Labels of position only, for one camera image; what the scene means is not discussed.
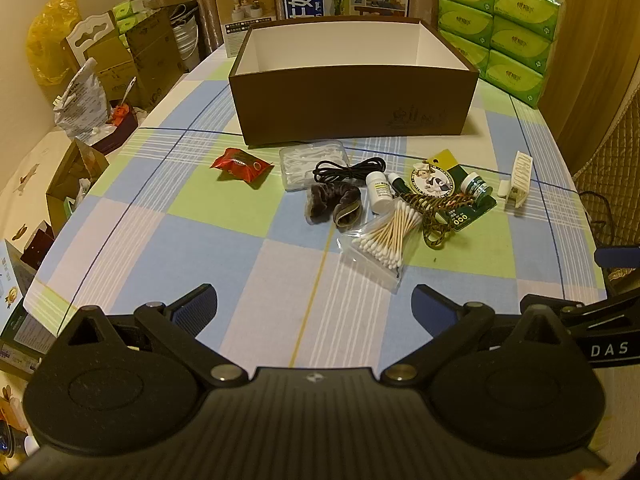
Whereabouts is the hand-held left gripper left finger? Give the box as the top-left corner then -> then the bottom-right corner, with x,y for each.
55,284 -> 247,389

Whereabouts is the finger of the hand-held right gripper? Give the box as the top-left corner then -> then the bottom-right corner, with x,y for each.
595,244 -> 640,267
520,294 -> 640,333

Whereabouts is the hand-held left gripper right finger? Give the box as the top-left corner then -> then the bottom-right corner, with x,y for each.
382,284 -> 576,387

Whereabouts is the leopard print hair clip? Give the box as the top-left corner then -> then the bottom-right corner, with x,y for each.
397,191 -> 476,251

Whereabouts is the white pill bottle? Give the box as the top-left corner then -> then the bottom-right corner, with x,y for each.
365,171 -> 396,214

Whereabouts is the small green jar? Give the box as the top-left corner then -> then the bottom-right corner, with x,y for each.
460,171 -> 493,201

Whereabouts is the brown velvet scrunchie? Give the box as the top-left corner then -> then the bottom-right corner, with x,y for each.
305,182 -> 365,231

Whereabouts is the clear bag of swabs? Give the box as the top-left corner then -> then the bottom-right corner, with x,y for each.
279,141 -> 351,192

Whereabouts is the brown cardboard box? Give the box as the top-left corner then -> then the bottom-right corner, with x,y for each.
228,15 -> 482,148

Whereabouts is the checkered tablecloth desktop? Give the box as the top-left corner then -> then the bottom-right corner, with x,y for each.
22,42 -> 608,376

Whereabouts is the bag of cotton swabs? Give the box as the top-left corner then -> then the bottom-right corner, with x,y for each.
337,202 -> 426,293

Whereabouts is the quilted beige chair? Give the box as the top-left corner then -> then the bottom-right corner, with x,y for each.
572,87 -> 640,251

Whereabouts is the white plastic clip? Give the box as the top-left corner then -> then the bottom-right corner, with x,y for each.
500,150 -> 532,209

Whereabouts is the round cartoon badge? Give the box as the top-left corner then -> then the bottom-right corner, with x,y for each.
406,162 -> 457,196

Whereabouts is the red snack packet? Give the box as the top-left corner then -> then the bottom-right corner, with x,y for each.
210,147 -> 274,182

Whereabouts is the small dark brown box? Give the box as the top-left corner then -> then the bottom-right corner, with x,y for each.
20,222 -> 56,271

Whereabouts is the brown paper bag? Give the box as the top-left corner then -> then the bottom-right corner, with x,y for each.
45,139 -> 110,233

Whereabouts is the white and blue box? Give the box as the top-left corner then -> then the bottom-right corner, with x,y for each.
0,240 -> 38,341

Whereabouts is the dark maroon box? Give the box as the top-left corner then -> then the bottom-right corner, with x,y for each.
95,102 -> 138,153

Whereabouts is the white printed plastic bag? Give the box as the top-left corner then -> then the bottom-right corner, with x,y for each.
52,57 -> 113,133

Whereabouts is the cardboard box with white cutout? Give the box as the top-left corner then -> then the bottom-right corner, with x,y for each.
65,10 -> 138,106

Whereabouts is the stack of green tissue packs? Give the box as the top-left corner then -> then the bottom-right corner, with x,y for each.
437,0 -> 566,110

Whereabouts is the dark shopping bag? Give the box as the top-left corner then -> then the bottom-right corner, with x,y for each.
170,2 -> 201,73

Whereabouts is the white product box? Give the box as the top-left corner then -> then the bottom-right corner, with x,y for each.
215,0 -> 278,58

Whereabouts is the light green packets bundle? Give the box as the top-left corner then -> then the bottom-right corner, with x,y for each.
112,0 -> 151,36

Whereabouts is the yellow plastic bag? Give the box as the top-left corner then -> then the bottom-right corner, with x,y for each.
26,0 -> 81,86

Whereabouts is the black cable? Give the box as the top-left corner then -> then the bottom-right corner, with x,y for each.
312,157 -> 387,184

